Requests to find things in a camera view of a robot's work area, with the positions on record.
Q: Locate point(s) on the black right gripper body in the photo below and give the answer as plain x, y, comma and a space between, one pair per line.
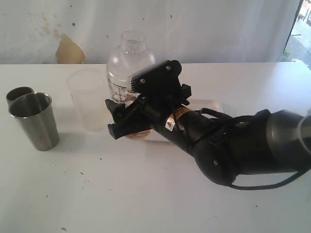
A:
164, 94

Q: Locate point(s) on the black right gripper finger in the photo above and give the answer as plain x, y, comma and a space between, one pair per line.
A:
118, 110
139, 120

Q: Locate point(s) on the clear plastic shaker cup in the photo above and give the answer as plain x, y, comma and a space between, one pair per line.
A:
118, 83

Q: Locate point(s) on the clear dome shaker lid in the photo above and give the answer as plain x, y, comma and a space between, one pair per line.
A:
130, 56

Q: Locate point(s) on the stainless steel cup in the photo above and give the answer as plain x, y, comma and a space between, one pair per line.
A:
34, 113

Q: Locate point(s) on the brown wooden cup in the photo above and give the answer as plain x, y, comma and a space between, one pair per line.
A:
16, 93

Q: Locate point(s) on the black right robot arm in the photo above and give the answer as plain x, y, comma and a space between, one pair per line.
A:
222, 146

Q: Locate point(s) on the white rectangular plastic tray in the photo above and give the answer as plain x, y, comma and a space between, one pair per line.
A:
194, 105

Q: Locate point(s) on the translucent white plastic cup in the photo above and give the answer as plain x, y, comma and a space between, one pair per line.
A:
88, 95

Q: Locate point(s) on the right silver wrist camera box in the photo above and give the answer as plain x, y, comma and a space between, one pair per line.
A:
142, 76

